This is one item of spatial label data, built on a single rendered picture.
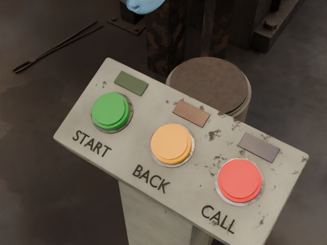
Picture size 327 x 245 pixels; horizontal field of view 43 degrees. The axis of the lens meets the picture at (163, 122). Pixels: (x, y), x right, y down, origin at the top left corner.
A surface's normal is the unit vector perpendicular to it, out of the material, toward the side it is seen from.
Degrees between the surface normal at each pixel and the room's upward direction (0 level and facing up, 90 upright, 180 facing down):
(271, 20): 0
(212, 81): 0
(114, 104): 20
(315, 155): 0
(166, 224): 90
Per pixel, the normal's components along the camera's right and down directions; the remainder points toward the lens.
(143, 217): -0.55, 0.67
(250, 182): -0.18, -0.34
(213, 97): 0.00, -0.61
